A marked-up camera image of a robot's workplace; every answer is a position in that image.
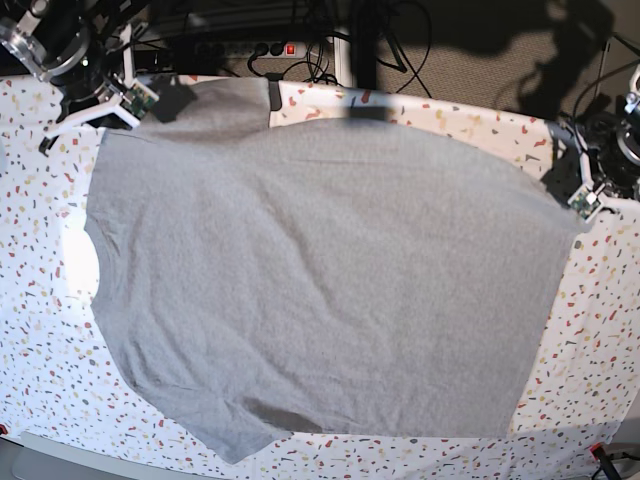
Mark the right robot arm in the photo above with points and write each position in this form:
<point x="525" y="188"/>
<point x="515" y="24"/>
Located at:
<point x="85" y="50"/>

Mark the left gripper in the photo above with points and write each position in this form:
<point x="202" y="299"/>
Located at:
<point x="594" y="170"/>

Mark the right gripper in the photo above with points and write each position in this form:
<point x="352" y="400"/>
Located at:
<point x="116" y="106"/>

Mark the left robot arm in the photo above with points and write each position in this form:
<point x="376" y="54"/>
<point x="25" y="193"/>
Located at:
<point x="628" y="110"/>

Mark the black table clamp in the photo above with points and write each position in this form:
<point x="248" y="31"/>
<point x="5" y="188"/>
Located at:
<point x="274" y="91"/>

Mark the grey T-shirt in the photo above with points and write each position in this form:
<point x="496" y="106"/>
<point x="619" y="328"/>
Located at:
<point x="343" y="276"/>

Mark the terrazzo patterned tablecloth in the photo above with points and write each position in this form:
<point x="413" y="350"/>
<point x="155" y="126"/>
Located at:
<point x="59" y="387"/>

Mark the white power strip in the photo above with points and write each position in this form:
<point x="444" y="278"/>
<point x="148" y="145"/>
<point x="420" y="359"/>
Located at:
<point x="236" y="50"/>

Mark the red clamp right corner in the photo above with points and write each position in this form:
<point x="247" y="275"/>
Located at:
<point x="598" y="452"/>

